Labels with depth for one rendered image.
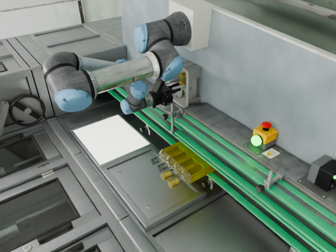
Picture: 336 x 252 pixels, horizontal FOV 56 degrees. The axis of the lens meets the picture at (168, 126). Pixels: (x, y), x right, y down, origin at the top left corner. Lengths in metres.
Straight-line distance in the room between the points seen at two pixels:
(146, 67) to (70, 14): 3.85
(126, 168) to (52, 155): 0.48
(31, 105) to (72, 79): 1.04
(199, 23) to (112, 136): 0.86
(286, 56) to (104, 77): 0.66
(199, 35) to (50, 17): 3.69
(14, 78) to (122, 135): 0.72
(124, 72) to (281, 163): 0.69
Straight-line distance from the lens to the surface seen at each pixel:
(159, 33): 1.36
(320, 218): 1.18
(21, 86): 2.13
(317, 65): 1.18
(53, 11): 4.97
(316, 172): 1.22
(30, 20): 4.91
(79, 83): 1.14
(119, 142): 1.85
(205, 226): 1.45
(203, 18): 1.46
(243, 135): 1.42
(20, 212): 1.67
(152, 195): 1.52
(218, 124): 1.48
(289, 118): 1.31
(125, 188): 1.57
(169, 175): 1.41
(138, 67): 1.24
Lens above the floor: 1.71
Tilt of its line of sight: 28 degrees down
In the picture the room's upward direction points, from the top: 112 degrees counter-clockwise
